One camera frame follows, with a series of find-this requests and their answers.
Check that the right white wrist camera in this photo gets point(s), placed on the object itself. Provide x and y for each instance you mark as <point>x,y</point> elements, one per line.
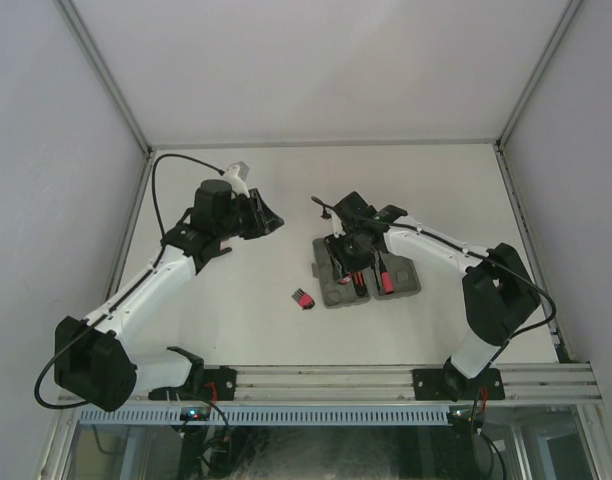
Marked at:
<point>338,229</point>

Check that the short red black screwdriver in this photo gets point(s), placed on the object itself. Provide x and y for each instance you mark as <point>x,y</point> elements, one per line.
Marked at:
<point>386,279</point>

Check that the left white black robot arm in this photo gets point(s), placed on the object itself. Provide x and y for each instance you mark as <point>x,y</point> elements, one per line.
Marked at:
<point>94,357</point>

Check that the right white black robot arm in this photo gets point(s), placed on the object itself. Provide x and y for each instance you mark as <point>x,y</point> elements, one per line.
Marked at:
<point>499,295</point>

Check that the red hex key set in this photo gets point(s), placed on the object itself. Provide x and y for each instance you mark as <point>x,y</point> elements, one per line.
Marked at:
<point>303,299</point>

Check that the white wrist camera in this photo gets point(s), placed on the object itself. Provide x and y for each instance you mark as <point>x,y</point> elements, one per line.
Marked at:
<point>338,229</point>
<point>236,175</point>

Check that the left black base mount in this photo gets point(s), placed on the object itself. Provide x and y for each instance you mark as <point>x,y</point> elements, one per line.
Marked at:
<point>212,384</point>

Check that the aluminium front rail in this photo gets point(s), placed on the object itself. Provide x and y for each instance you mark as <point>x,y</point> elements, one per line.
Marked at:
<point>568,383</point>

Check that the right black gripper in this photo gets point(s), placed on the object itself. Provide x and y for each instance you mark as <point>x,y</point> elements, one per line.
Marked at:
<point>334,247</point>

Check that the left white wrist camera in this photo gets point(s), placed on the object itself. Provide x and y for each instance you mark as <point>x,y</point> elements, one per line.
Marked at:
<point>236,175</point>

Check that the red black utility knife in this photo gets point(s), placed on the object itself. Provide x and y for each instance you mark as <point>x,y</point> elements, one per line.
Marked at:
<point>359,284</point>

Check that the grey plastic tool case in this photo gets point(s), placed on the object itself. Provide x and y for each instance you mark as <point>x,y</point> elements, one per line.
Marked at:
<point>403,272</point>

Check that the blue slotted cable duct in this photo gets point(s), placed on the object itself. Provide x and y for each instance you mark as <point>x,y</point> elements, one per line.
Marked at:
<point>260,416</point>

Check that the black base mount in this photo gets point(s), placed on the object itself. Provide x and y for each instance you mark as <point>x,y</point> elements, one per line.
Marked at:
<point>439,384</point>
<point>212,384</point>

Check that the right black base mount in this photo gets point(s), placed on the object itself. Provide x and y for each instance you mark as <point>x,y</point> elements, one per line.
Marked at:
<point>439,384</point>

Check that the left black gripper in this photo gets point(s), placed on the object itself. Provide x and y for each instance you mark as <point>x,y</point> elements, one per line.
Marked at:
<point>263,220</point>

